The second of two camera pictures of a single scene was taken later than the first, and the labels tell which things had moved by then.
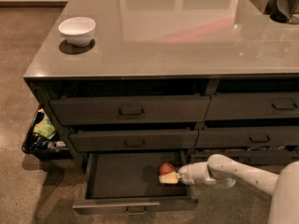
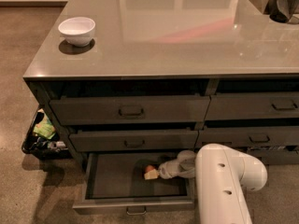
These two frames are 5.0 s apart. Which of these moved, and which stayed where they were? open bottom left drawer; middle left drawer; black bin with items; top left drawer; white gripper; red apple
Moved: red apple; white gripper
Stayed: open bottom left drawer; middle left drawer; top left drawer; black bin with items
